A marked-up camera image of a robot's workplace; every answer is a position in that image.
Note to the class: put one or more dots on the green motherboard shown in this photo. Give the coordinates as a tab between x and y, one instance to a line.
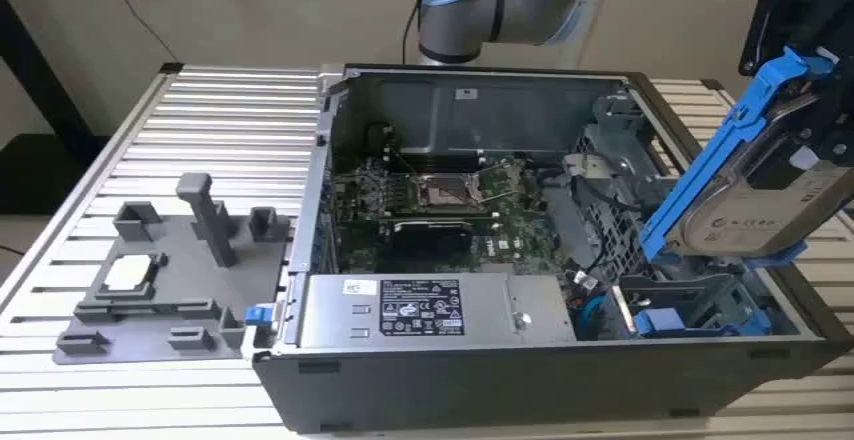
520	245

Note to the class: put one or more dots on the silver drive bracket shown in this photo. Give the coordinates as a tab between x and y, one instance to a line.
587	165

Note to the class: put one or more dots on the CPU socket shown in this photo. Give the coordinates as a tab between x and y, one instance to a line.
443	190

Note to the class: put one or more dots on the blue case latch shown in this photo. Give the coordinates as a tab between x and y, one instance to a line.
254	316

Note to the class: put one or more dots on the silver CPU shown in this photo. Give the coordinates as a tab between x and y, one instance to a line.
128	272

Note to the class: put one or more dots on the open black PC case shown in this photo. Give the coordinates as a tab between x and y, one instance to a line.
500	390

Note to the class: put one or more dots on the grey metal disk bay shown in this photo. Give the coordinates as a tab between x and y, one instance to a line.
627	230

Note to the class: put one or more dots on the grey parts rack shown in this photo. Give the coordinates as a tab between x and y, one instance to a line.
173	280

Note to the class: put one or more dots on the silver power supply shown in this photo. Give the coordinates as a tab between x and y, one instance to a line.
333	310

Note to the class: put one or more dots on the black graphics card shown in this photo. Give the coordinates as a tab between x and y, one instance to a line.
427	242

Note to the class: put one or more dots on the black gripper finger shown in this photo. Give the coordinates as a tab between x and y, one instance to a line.
767	15
834	35

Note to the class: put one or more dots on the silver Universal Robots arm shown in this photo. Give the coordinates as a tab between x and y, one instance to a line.
460	15

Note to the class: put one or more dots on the hard disk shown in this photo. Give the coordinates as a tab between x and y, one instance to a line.
660	321
733	220

